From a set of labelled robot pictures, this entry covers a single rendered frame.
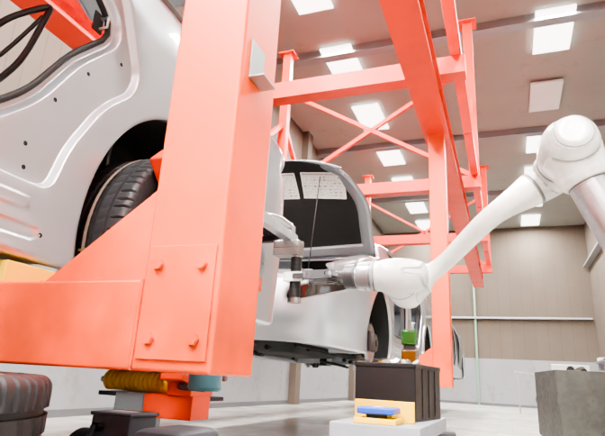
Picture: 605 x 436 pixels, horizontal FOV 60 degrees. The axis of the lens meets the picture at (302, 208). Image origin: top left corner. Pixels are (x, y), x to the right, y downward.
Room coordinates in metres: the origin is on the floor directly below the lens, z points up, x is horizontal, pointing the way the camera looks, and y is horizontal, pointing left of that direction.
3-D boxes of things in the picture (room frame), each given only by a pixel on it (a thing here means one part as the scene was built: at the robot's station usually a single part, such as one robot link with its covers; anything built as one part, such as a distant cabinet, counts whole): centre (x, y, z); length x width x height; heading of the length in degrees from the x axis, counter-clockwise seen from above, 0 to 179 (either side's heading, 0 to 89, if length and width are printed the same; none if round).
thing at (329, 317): (6.42, -0.47, 1.49); 4.95 x 1.86 x 1.59; 159
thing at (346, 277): (1.61, -0.14, 0.83); 0.09 x 0.08 x 0.07; 69
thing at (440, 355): (5.01, -1.10, 1.75); 0.68 x 0.16 x 2.45; 69
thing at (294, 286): (1.67, 0.01, 0.83); 0.04 x 0.04 x 0.16
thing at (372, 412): (1.07, -0.17, 0.47); 0.07 x 0.07 x 0.02; 69
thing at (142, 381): (1.66, 0.45, 0.49); 0.29 x 0.06 x 0.06; 69
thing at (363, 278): (1.58, -0.20, 0.83); 0.09 x 0.06 x 0.09; 159
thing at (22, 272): (1.19, 0.66, 0.71); 0.14 x 0.14 x 0.05; 69
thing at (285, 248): (1.68, 0.04, 0.93); 0.09 x 0.05 x 0.05; 69
